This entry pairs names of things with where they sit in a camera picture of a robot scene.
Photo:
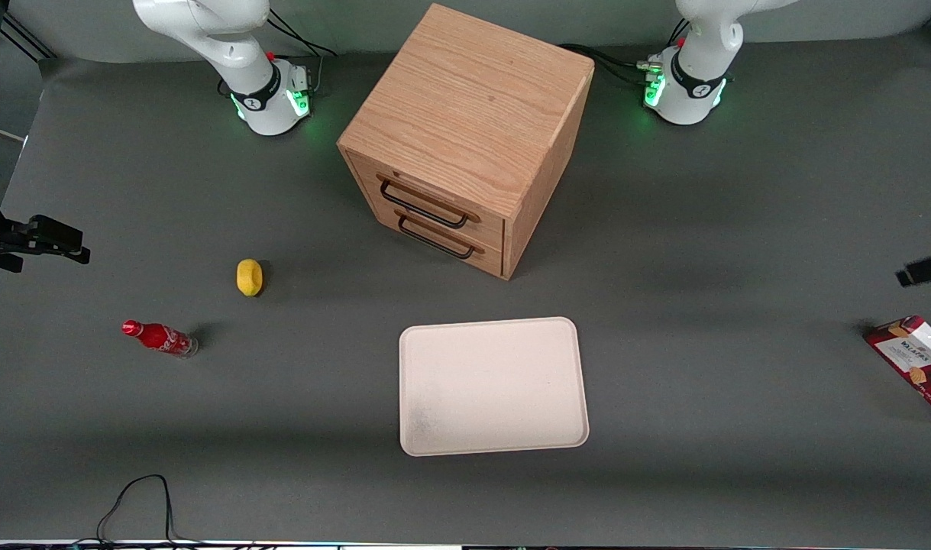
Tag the wooden drawer cabinet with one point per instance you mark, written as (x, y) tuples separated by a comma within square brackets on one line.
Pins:
[(473, 99)]

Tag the dark grey table mat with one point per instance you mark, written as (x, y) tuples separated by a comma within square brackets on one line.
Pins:
[(282, 458)]

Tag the red cola bottle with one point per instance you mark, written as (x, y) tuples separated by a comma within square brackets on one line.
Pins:
[(160, 337)]

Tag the cream plastic tray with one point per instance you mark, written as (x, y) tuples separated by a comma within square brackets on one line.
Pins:
[(492, 386)]

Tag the yellow lemon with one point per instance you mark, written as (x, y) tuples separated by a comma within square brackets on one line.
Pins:
[(249, 277)]

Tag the wooden drawer front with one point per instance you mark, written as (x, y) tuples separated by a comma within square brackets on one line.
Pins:
[(484, 256), (434, 191)]

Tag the red cookie box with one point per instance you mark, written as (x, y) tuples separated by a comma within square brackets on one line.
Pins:
[(919, 359)]

